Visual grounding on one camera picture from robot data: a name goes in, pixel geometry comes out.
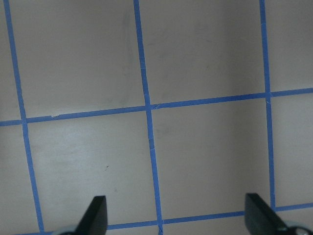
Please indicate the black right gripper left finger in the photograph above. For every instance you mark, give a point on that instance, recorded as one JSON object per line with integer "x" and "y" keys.
{"x": 95, "y": 219}

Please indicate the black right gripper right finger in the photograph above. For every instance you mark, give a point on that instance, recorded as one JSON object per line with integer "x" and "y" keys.
{"x": 260, "y": 219}

